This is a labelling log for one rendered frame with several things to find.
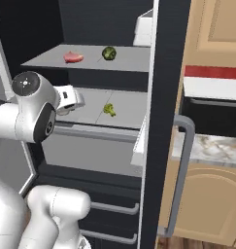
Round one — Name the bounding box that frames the grey fridge door handle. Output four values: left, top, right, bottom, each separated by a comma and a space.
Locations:
157, 114, 197, 238

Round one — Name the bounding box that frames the dark freezer drawer front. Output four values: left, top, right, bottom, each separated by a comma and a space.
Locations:
34, 161, 144, 249

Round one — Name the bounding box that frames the light green broccoli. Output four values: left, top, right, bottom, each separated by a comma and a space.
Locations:
102, 102, 118, 118

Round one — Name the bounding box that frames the grey fridge shelf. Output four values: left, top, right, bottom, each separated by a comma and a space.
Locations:
20, 44, 152, 74
54, 87, 149, 131

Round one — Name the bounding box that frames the grey fridge door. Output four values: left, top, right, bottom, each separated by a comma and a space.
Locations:
0, 6, 38, 197

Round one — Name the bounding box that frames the tan base cupboard door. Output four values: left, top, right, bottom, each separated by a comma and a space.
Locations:
157, 160, 236, 247

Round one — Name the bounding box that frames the dark fridge door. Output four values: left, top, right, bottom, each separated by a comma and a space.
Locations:
139, 0, 192, 249

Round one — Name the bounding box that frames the grey freezer drawer handle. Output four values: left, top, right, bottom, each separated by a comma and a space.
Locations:
89, 200, 140, 216
79, 229, 139, 245

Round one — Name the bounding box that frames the red white black microwave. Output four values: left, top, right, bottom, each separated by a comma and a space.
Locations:
181, 64, 236, 138

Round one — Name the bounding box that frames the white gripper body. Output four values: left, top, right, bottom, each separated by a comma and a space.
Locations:
55, 88, 86, 117

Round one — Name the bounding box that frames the pink raw steak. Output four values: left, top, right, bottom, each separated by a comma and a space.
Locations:
62, 51, 85, 64

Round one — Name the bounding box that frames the grey fridge crisper drawer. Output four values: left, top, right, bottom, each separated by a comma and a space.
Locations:
41, 124, 144, 178

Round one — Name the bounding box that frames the tan wall cupboard door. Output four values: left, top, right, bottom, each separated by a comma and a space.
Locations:
182, 0, 236, 69

